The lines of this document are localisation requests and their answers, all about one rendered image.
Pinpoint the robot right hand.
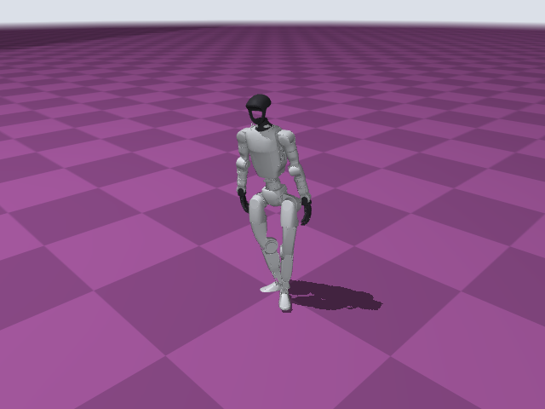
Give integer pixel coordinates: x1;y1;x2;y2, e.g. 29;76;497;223
238;188;249;213

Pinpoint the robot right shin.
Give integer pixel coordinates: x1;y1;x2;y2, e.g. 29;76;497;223
261;249;282;285

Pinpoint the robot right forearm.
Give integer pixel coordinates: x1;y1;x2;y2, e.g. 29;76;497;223
236;162;248;193

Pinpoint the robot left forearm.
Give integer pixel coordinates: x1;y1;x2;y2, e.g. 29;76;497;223
294;164;312;202

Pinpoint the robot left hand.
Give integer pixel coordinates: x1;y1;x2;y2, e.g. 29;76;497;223
301;197;312;226

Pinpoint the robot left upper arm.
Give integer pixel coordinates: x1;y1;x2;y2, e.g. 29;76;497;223
276;130;301;176

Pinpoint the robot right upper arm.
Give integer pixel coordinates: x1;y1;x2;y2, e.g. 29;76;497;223
236;128;250;170

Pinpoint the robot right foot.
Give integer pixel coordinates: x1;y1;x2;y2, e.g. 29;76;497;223
260;281;290;292

